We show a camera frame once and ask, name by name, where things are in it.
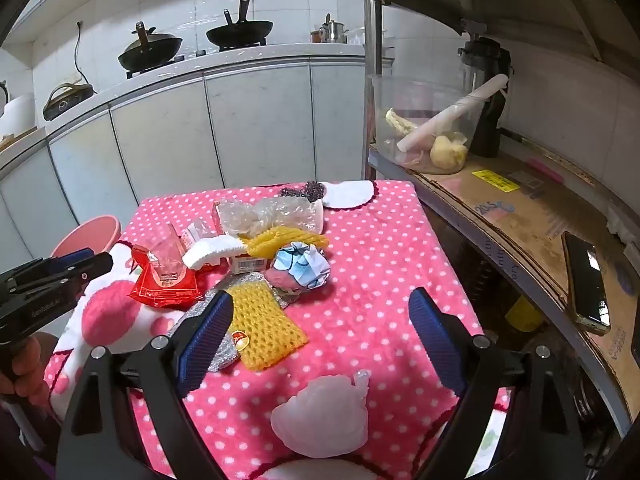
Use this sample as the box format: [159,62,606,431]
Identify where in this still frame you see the red snack wrapper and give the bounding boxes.
[129,223,203,311]

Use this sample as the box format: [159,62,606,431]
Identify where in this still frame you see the silver glitter foil strip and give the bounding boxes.
[167,272,298,373]

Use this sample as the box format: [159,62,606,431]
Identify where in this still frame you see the clear plastic bag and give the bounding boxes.
[216,196,324,237]

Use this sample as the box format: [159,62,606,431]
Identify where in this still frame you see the yellow foam net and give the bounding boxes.
[227,282,308,372]
[245,226,330,259]

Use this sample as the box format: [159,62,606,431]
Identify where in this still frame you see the blue white wrapper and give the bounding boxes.
[264,242,330,296]

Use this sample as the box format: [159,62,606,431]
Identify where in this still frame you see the red toothpaste box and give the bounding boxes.
[229,255,269,275]

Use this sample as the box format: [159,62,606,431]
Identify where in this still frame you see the pink plastic trash bin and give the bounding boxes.
[51,214,122,257]

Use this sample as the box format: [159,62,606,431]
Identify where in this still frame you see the white kitchen cabinets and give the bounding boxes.
[1,56,364,269]

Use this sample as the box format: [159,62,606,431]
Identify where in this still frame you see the person's left hand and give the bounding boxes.
[0,337,49,406]

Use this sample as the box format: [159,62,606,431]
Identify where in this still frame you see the white rice cooker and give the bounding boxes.
[0,80,36,138]

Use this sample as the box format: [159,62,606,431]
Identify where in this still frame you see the smartphone on shelf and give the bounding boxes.
[561,231,611,336]

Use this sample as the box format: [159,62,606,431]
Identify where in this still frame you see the black induction cooker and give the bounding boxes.
[42,82,96,122]

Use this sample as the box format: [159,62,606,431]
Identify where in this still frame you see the pink polka dot blanket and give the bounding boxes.
[44,181,480,479]

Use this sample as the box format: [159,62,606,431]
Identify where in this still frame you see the left black wok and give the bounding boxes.
[118,21,182,73]

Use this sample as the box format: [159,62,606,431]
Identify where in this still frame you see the black wok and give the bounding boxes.
[206,0,273,52]
[118,21,182,73]

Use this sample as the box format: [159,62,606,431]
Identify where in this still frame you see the cardboard shelf liner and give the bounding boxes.
[419,155,639,413]

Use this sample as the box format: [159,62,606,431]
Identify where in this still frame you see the right black wok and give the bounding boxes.
[206,0,273,52]

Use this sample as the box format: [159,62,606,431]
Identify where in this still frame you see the clear plastic container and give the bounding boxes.
[370,75,485,174]

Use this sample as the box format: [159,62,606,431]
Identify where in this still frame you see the steel kettle pot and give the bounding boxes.
[319,13,347,44]

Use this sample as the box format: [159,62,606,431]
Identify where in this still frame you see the white rolling pin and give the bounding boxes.
[397,74,509,153]

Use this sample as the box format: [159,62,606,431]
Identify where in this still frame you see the black blender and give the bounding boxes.
[458,36,512,158]

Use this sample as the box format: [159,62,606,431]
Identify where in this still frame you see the metal shelf rack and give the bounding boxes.
[366,0,639,434]

